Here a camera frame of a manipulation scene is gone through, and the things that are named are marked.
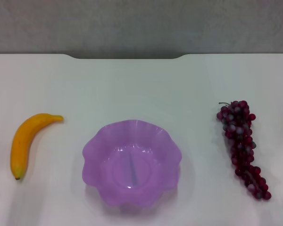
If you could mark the dark red grape bunch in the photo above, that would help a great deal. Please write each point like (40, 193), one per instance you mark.
(238, 131)

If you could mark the yellow banana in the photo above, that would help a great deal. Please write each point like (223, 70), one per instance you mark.
(19, 146)

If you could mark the purple wavy plastic bowl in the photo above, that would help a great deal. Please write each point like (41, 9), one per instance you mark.
(132, 164)

